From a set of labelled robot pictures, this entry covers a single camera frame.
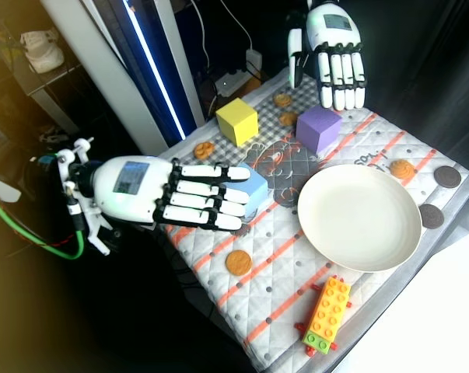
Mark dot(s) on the orange swirl cookie toy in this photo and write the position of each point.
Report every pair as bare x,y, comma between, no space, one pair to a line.
402,169
288,118
282,100
204,150

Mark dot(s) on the white pillar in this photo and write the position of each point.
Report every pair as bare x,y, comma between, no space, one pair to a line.
102,77

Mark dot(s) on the white power strip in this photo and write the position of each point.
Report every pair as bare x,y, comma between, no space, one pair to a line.
232,82

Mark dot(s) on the dark brown round cookie toy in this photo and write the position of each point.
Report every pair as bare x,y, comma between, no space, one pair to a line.
447,176
431,216

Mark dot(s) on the flat round orange cookie toy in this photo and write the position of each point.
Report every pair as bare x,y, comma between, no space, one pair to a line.
239,263

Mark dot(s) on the light blue foam cube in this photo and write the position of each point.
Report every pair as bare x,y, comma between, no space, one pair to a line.
258,190

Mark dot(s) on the grey quilt with bear print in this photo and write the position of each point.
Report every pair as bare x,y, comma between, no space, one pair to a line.
281,248

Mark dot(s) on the black and white shoe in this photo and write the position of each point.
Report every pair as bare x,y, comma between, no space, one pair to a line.
53,136

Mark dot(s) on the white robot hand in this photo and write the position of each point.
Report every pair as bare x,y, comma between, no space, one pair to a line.
337,39
113,194

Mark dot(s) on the yellow foam cube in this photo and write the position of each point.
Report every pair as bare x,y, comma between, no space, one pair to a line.
237,120

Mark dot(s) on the white plug adapter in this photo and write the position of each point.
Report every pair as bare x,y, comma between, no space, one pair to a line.
253,59

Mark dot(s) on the cream round plate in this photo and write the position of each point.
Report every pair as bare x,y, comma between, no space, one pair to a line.
358,217

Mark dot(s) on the purple foam cube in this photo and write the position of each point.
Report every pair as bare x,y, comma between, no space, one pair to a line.
319,128

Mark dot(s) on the blue lit panel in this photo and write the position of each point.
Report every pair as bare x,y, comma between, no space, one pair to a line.
156,70

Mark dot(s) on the orange and green brick toy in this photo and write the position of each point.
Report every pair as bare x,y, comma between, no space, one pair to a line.
329,311

